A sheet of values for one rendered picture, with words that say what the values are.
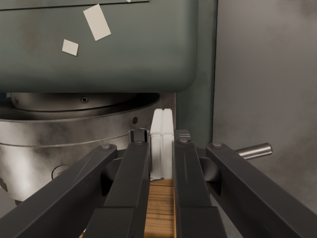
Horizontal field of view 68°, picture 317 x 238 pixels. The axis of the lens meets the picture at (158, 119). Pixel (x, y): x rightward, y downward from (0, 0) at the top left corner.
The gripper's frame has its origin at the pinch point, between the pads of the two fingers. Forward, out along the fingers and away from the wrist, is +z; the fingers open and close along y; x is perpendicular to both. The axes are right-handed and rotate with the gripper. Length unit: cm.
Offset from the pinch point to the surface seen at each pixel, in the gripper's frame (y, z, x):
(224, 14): 34, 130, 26
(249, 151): 8.1, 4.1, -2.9
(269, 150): 9.8, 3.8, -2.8
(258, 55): 54, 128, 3
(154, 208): -4, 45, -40
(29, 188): -19.0, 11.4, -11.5
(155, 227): -4, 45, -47
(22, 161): -19.3, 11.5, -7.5
